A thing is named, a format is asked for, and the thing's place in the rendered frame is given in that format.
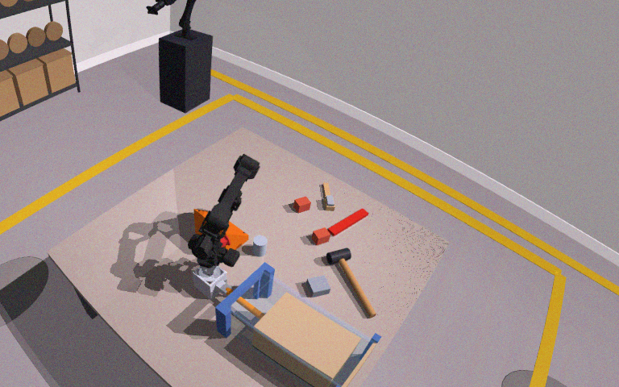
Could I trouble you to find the mallet with tan wooden handle and dark head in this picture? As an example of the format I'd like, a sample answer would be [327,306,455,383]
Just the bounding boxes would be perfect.
[326,248,376,318]

